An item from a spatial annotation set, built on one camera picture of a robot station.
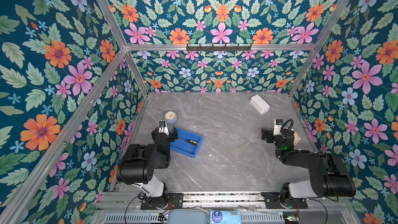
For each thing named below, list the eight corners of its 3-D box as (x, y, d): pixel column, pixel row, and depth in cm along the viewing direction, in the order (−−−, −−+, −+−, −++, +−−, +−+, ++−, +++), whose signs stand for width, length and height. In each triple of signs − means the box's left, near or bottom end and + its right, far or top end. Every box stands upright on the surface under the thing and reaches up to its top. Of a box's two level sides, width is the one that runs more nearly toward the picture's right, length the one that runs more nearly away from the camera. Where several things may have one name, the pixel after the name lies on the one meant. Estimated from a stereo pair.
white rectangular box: (261, 115, 108) (263, 111, 105) (248, 101, 117) (250, 97, 113) (269, 111, 110) (271, 107, 107) (256, 98, 119) (257, 94, 115)
